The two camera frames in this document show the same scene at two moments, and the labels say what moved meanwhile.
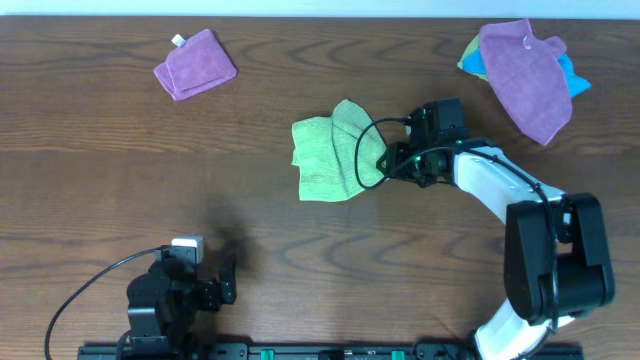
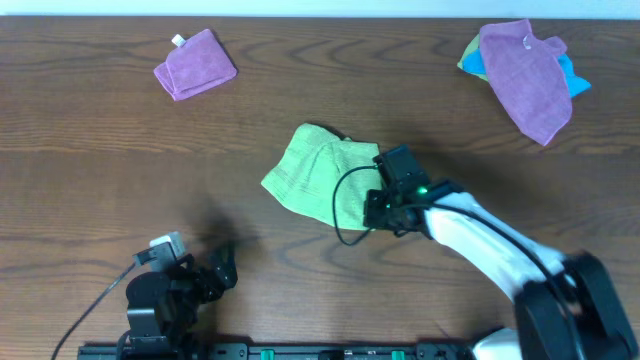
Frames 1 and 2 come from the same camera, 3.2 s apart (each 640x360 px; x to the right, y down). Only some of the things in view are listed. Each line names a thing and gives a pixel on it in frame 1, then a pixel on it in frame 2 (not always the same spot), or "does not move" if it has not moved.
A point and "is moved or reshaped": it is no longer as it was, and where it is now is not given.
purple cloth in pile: [526, 74] does not move
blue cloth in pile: [576, 86] does not move
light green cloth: [337, 156] is moved or reshaped
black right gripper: [396, 153] → [372, 216]
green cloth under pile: [472, 46] does not move
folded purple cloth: [199, 64] does not move
